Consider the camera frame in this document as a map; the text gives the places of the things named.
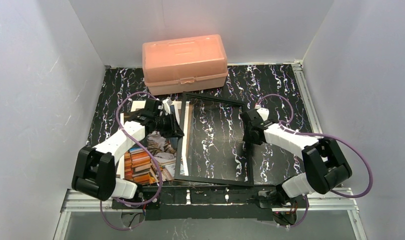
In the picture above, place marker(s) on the white mat board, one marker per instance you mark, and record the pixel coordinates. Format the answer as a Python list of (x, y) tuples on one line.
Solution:
[(186, 132)]

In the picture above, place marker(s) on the pink plastic storage box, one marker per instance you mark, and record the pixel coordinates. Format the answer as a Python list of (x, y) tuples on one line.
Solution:
[(184, 64)]

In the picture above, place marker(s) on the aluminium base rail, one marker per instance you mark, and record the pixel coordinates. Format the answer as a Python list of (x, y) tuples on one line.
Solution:
[(326, 217)]

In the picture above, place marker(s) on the brown cardboard backing board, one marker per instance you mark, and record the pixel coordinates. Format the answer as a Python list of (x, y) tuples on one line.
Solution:
[(190, 116)]

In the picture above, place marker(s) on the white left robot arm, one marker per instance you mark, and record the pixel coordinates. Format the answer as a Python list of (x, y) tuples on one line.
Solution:
[(95, 171)]

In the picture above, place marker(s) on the cat photo print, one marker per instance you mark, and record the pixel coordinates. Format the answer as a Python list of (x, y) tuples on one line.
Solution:
[(149, 155)]

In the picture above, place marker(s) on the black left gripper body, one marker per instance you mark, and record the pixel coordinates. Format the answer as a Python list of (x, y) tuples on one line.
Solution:
[(171, 125)]

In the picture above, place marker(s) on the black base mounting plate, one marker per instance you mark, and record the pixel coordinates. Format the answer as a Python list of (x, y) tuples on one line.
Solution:
[(218, 202)]

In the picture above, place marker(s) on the black picture frame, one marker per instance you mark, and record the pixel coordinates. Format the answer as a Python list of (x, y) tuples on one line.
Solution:
[(213, 152)]

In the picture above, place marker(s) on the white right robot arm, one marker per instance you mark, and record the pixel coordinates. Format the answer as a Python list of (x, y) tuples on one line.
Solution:
[(324, 162)]

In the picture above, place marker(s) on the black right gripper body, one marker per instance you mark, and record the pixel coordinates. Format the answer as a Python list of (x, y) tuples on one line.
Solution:
[(249, 133)]

